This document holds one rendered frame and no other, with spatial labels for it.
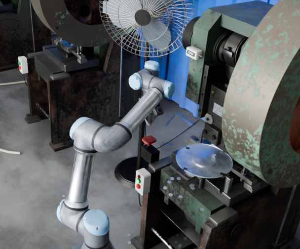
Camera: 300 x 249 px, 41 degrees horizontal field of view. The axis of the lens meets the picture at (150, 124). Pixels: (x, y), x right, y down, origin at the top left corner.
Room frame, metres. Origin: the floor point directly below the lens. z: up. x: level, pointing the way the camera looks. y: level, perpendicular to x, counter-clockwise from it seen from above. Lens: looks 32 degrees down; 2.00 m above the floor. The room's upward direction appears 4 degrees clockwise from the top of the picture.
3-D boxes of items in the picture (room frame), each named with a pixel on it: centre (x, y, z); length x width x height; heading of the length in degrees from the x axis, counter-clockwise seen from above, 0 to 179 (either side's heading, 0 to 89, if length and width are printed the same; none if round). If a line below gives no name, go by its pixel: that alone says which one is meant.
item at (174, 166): (1.64, -0.25, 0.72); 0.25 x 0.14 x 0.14; 129
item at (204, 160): (1.67, -0.29, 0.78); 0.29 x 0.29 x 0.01
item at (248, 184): (1.62, -0.50, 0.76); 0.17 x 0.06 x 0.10; 39
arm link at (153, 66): (1.88, 0.01, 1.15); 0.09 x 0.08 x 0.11; 148
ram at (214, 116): (1.73, -0.36, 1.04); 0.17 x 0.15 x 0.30; 129
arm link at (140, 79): (1.79, 0.05, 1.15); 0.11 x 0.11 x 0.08; 58
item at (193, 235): (1.76, -0.40, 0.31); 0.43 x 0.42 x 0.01; 39
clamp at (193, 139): (1.89, -0.28, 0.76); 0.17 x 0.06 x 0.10; 39
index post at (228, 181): (1.54, -0.40, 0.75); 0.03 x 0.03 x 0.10; 39
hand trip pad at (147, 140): (1.87, 0.00, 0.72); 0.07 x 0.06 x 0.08; 129
